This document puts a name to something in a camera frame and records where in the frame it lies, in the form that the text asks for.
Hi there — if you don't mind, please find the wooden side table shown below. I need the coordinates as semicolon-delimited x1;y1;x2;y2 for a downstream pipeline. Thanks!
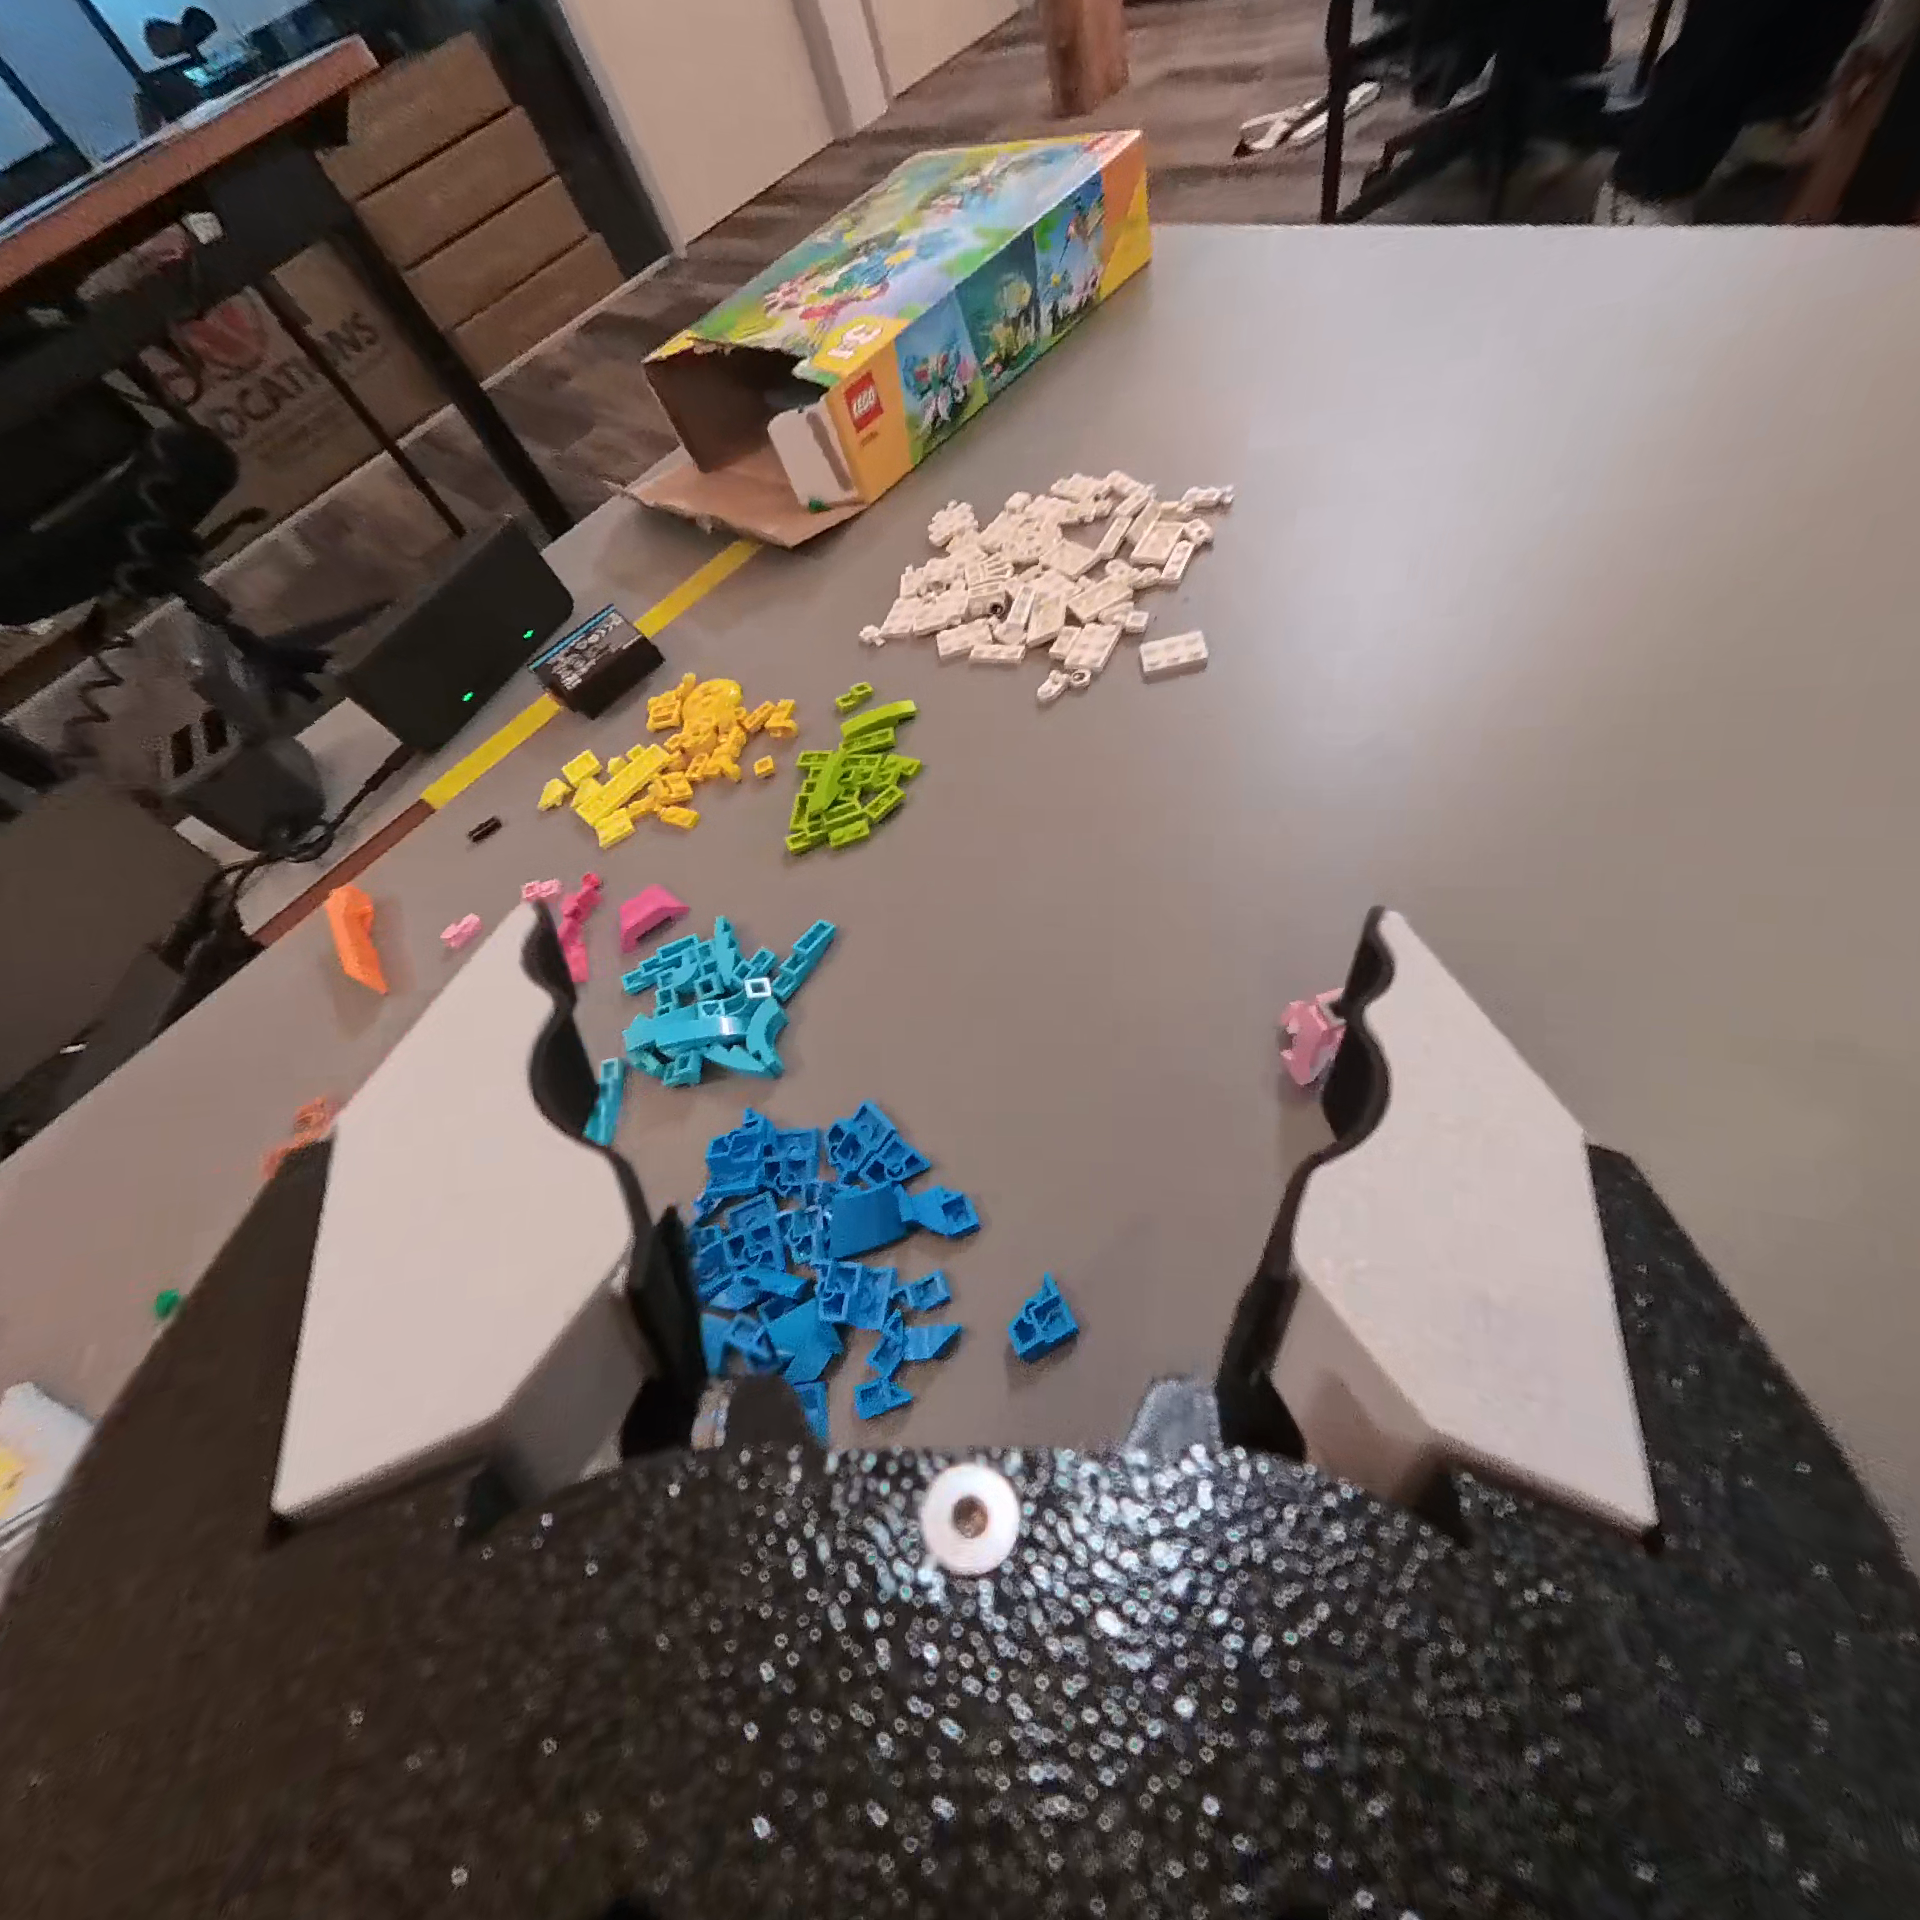
0;32;518;542

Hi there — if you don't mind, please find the pile of white lego pieces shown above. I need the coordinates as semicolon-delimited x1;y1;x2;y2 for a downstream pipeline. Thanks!
858;470;1238;708

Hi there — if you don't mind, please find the pile of lime lego pieces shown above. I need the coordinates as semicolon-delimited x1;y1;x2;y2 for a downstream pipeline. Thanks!
784;682;925;857

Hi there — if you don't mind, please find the pile of magenta lego pieces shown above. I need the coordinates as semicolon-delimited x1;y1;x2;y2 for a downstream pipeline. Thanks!
439;874;689;985

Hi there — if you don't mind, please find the wooden post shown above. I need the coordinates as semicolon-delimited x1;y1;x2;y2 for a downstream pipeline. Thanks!
1034;0;1136;116

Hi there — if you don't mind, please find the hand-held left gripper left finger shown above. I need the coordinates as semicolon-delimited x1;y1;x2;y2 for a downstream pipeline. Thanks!
268;902;711;1530

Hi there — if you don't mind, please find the cardboard lego box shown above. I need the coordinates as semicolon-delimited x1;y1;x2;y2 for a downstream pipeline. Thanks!
608;131;1153;551

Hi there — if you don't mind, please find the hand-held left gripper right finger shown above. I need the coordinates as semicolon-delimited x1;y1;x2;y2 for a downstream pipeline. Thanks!
1210;903;1663;1539

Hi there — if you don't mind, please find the stack of cardboard boxes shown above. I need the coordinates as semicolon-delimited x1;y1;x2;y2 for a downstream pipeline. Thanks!
164;31;625;502

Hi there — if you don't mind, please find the pile of blue lego pieces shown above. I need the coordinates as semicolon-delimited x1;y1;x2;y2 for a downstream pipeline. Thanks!
689;1102;1084;1451

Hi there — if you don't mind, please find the pile of yellow lego pieces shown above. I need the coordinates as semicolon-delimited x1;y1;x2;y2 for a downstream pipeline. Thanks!
534;675;800;846

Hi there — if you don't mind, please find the instruction booklet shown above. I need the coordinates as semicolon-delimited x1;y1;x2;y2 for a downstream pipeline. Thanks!
0;1380;96;1567

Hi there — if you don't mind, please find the black power box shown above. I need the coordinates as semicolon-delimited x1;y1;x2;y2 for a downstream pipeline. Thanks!
342;518;577;752

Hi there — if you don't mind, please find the pile of cyan lego pieces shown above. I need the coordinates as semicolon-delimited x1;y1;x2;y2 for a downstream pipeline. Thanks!
585;915;838;1152

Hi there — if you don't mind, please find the orange brick separator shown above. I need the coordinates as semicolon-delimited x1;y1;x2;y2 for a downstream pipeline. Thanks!
324;884;392;1000

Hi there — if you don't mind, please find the blue-labelled black battery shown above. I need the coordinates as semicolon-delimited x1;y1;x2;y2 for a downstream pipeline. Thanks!
532;603;664;720

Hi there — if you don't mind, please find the yellow tape strip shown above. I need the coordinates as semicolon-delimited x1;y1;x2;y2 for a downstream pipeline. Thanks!
421;537;768;815

